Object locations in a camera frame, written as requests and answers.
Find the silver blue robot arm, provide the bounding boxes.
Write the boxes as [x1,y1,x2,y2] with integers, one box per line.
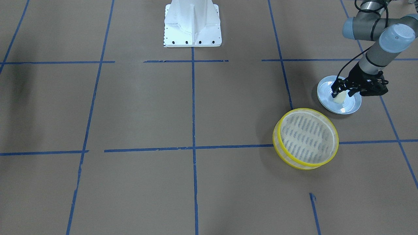
[331,0,418,98]

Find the yellow round steamer basket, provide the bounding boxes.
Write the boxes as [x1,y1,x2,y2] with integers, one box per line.
[272,108,339,170]

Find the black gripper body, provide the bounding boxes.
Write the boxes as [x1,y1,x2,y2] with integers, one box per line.
[346,62,376,89]

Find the pale white bun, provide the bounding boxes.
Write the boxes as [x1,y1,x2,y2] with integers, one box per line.
[333,91,347,104]

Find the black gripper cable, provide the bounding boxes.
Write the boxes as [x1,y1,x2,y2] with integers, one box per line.
[336,0,390,86]

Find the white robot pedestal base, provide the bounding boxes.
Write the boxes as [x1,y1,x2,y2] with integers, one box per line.
[163,0,222,48]

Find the light blue plate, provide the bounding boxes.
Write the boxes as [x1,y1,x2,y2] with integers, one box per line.
[317,76,362,115]

